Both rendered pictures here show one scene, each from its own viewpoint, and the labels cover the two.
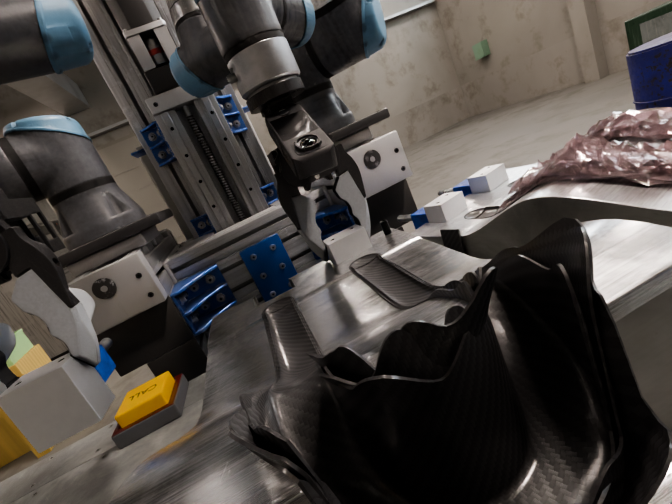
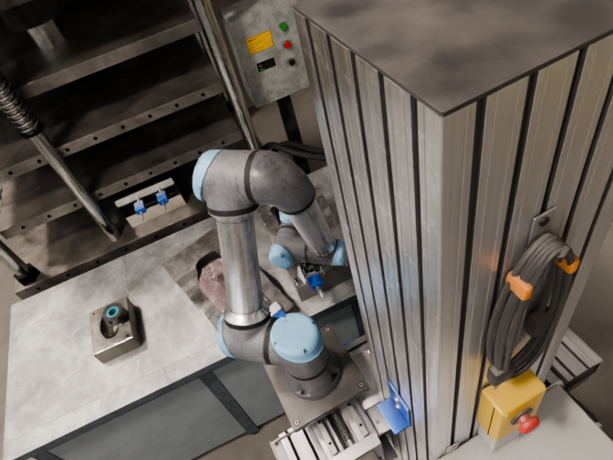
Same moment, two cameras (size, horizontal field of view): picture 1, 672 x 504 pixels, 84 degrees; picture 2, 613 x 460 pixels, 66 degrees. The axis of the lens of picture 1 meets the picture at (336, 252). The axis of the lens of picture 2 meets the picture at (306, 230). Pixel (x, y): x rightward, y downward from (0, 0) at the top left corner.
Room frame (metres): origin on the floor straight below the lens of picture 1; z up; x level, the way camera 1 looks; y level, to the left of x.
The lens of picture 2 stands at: (1.48, 0.00, 2.23)
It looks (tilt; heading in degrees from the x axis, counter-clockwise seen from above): 47 degrees down; 179
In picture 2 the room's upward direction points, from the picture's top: 17 degrees counter-clockwise
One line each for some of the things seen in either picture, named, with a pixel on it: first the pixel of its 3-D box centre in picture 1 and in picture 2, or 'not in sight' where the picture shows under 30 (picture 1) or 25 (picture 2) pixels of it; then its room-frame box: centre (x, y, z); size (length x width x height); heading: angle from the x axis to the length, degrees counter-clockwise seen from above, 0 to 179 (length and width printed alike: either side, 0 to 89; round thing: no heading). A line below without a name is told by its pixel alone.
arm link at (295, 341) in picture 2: (296, 60); (297, 343); (0.89, -0.09, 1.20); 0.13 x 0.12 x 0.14; 61
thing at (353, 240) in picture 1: (340, 246); (316, 284); (0.50, -0.01, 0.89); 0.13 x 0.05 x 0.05; 9
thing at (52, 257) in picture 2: not in sight; (142, 184); (-0.55, -0.72, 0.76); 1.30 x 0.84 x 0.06; 99
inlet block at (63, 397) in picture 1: (83, 370); not in sight; (0.33, 0.26, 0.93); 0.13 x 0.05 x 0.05; 9
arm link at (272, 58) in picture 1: (263, 74); not in sight; (0.48, -0.01, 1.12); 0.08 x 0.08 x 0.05
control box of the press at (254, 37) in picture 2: not in sight; (296, 144); (-0.50, 0.11, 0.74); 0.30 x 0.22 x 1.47; 99
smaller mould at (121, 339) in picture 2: not in sight; (114, 329); (0.37, -0.78, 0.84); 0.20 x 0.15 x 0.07; 9
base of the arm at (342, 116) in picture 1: (316, 114); (309, 365); (0.89, -0.09, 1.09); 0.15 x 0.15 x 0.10
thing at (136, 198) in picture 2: not in sight; (143, 172); (-0.48, -0.66, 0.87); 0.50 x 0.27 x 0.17; 9
